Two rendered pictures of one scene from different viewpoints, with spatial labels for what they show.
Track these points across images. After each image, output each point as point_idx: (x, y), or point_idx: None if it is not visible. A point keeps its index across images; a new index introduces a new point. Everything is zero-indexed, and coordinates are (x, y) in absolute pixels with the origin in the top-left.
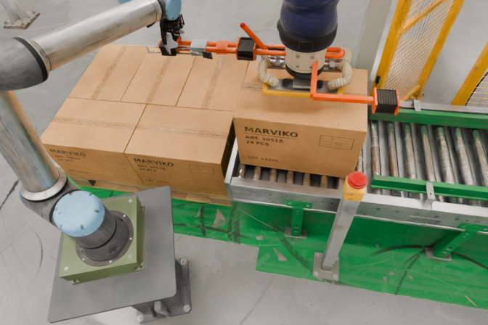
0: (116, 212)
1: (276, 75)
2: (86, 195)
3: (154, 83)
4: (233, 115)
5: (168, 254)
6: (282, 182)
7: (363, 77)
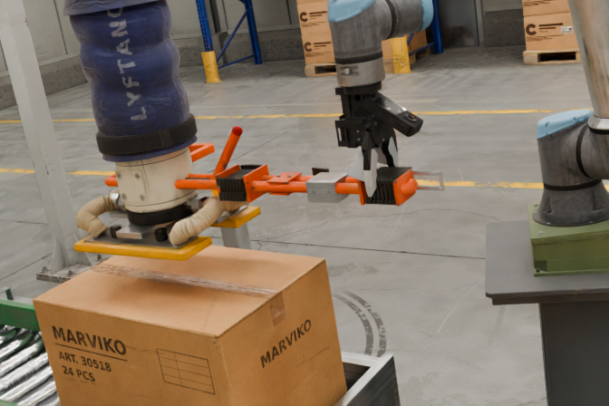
0: (562, 225)
1: (192, 304)
2: (552, 120)
3: None
4: (323, 258)
5: (494, 243)
6: None
7: (57, 288)
